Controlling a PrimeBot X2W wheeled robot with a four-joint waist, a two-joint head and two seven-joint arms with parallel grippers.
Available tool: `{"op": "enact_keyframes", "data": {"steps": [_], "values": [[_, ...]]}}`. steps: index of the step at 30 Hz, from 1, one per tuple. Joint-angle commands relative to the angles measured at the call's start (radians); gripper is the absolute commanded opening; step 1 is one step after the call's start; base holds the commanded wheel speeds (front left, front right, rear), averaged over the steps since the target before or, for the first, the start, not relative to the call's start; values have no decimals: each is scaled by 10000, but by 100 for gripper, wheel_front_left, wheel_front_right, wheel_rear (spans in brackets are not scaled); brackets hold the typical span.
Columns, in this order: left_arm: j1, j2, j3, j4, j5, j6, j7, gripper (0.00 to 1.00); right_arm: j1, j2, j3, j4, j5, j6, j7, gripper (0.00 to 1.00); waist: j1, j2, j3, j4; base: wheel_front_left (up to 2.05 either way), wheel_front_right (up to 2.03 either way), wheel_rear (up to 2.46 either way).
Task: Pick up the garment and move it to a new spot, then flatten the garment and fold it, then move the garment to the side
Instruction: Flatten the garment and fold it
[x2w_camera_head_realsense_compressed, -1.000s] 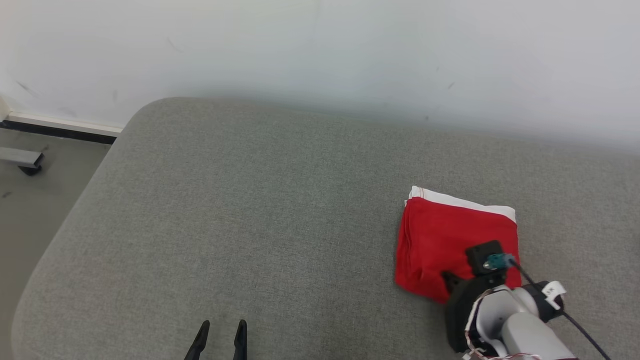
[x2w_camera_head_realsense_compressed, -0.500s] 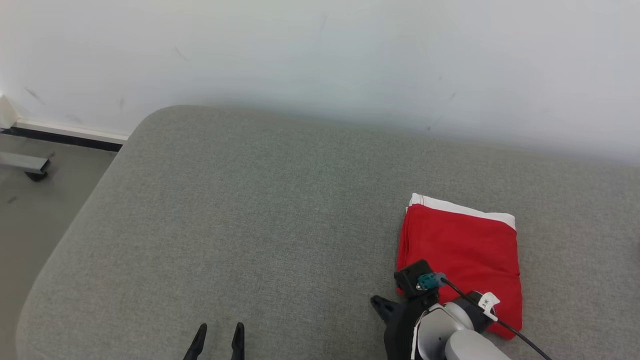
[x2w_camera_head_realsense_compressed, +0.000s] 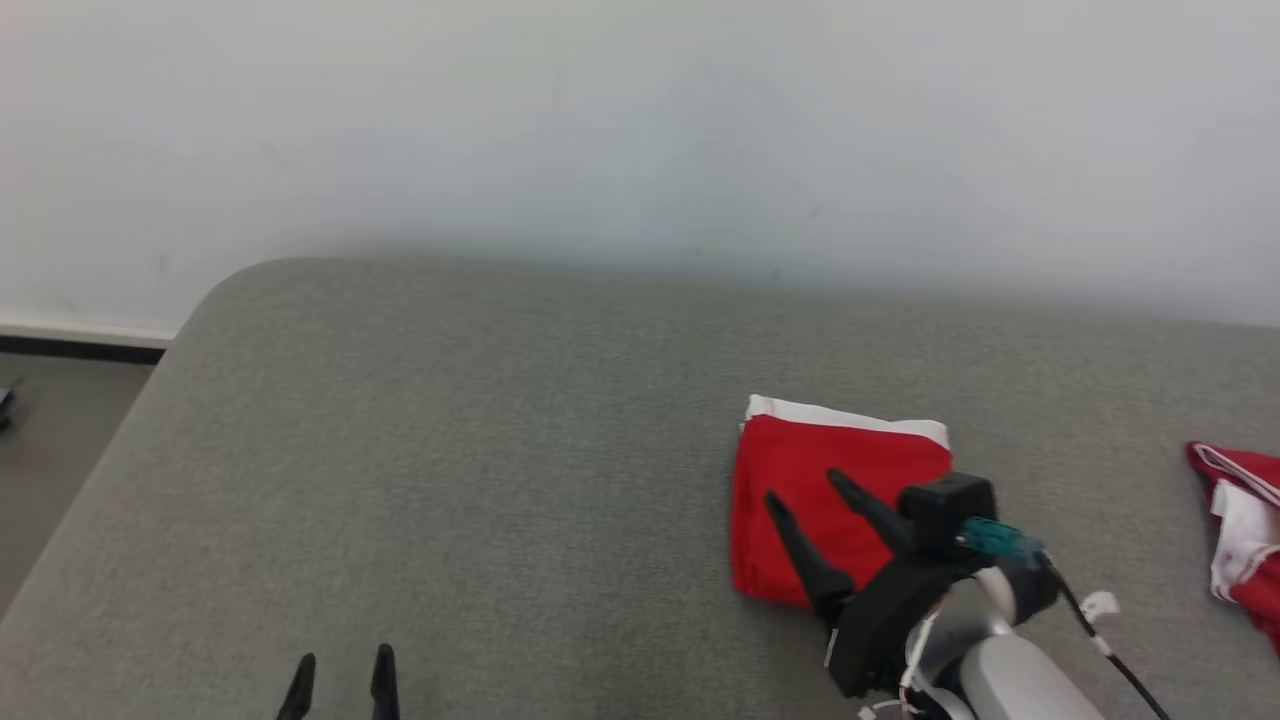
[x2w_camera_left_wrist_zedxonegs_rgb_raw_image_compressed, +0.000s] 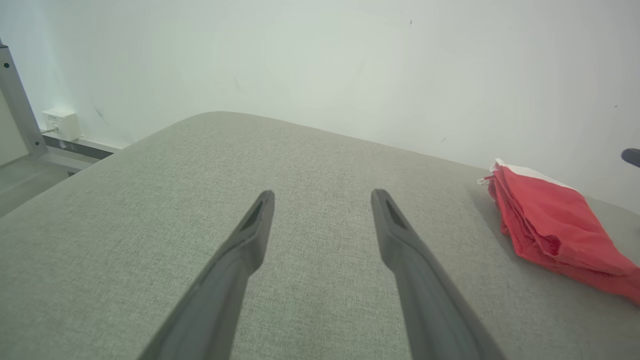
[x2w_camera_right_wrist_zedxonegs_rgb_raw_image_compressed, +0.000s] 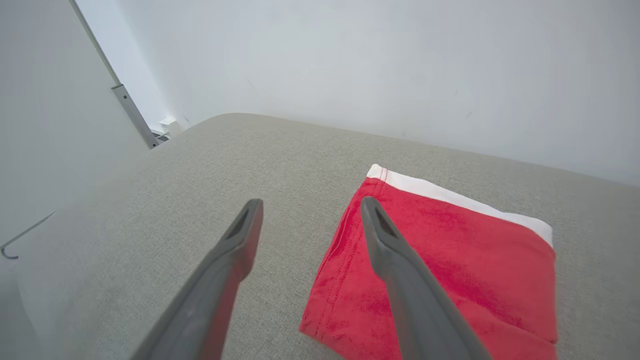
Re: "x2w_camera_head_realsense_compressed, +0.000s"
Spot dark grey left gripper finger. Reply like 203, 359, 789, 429
276, 653, 318, 720
369, 643, 402, 720

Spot teal cable connector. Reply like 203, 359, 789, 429
954, 516, 1047, 567

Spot red shorts with white stripe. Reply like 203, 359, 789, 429
729, 394, 954, 612

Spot red white twisted wires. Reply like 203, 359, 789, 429
858, 608, 943, 720

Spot red Bulls 23 jersey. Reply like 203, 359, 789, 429
1186, 440, 1280, 658

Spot dark wall baseboard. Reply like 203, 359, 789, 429
0, 317, 182, 365

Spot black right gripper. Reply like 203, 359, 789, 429
764, 467, 987, 700

